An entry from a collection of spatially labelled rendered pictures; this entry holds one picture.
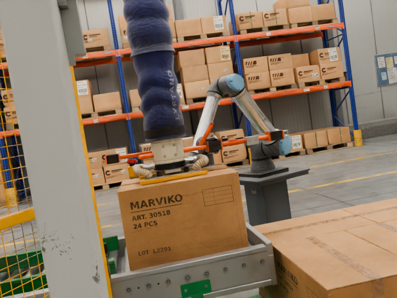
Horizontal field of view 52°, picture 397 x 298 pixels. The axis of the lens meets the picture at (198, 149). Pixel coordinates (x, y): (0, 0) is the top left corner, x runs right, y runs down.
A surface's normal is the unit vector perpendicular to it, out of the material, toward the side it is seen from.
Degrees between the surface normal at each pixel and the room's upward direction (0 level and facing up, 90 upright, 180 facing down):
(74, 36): 90
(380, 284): 90
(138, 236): 90
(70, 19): 90
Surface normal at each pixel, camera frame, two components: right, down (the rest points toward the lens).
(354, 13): 0.17, 0.04
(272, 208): 0.49, -0.01
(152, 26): 0.26, -0.15
